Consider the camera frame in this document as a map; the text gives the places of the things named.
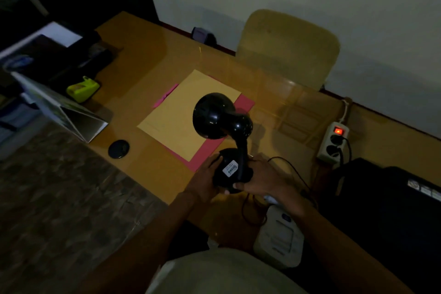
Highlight person's right hand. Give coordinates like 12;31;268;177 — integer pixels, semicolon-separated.
225;153;305;215

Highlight person's left hand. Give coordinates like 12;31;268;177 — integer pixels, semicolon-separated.
184;153;224;204

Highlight black desk lamp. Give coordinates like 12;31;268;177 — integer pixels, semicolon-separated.
192;93;255;194

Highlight person's left forearm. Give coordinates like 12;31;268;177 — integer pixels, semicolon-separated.
74;190;204;294

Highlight person's right forearm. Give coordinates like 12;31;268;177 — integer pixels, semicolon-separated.
293;202;414;294

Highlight pink paper folder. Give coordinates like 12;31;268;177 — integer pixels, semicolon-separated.
153;82;256;172

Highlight tan manila envelope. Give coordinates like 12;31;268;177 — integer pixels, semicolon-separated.
137;69;242;162

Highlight white small device box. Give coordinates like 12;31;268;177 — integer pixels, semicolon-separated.
253;195;305;269

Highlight person's light trousers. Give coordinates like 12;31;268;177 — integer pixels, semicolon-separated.
145;248;309;294

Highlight round black disc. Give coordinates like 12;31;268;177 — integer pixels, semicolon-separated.
108;139;130;159

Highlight white power strip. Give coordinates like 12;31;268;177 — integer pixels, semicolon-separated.
316;122;350;166

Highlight beige chair backrest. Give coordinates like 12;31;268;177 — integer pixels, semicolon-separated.
235;9;341;91

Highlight black printer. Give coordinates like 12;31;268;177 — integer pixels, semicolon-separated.
310;158;441;294

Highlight yellow-green tape dispenser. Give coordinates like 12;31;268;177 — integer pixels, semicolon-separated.
66;76;101;104

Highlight white desk calendar stand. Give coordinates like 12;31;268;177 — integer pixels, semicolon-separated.
10;71;109;144

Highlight black desk organizer tray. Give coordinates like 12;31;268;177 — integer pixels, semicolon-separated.
0;30;116;94

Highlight white paper sheet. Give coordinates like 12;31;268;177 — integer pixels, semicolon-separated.
0;22;83;60

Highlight black lamp power cord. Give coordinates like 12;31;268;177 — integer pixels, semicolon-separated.
240;156;317;226

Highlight white power strip cable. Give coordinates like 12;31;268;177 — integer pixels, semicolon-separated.
339;97;353;125

